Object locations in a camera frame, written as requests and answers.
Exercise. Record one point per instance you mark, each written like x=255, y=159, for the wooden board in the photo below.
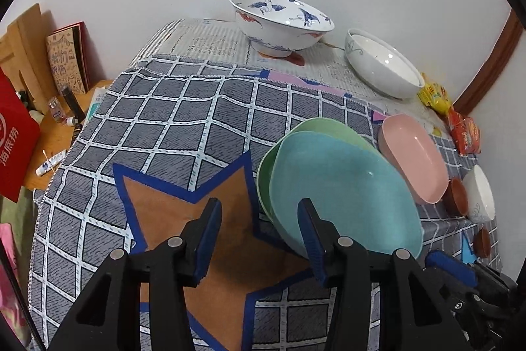
x=28, y=46

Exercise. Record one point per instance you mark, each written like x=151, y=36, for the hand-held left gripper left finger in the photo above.
x=207, y=240

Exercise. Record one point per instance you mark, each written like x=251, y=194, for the brown doodle notebook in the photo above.
x=65, y=59

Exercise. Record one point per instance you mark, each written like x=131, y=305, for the small white bowl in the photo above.
x=478, y=190

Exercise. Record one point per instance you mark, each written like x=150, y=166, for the red paper bag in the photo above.
x=16, y=137

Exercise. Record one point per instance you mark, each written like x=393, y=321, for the red chip bag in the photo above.
x=466, y=133

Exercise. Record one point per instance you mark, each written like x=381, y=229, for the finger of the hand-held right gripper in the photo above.
x=450, y=266

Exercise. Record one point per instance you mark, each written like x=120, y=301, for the white paper packet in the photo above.
x=96, y=102

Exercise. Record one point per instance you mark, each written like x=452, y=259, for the white bowl with grey vine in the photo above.
x=382, y=75

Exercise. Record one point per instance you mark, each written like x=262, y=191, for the teal plate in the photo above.
x=349, y=186

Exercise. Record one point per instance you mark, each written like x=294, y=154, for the brown wooden trim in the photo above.
x=489, y=63

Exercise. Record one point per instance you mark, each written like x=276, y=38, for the small brown dish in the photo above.
x=482, y=242
x=457, y=197

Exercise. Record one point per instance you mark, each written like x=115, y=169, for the pink cloth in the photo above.
x=12, y=273

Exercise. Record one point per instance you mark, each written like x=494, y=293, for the newsprint pattern cloth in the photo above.
x=205, y=42

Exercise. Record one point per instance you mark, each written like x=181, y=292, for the white tube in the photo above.
x=51, y=164

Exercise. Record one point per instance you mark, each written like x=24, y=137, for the large blue crane bowl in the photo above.
x=271, y=30

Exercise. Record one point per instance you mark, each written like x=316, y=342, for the small clear bottle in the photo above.
x=56, y=110

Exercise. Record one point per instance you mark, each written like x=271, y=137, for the pink oval dish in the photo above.
x=411, y=153

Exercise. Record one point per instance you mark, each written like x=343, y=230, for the red book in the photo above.
x=85, y=51

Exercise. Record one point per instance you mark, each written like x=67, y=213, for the small yellow object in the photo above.
x=435, y=131

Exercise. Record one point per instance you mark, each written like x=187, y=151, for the green cloth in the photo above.
x=18, y=209

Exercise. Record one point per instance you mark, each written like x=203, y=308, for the green plate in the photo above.
x=328, y=127

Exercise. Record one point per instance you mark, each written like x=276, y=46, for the black cylinder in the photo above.
x=73, y=104

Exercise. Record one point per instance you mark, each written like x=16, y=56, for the yellow chip bag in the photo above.
x=433, y=94

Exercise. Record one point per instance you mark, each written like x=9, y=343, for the grey checked cloth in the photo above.
x=164, y=129

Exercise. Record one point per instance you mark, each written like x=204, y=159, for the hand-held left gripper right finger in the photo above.
x=310, y=240

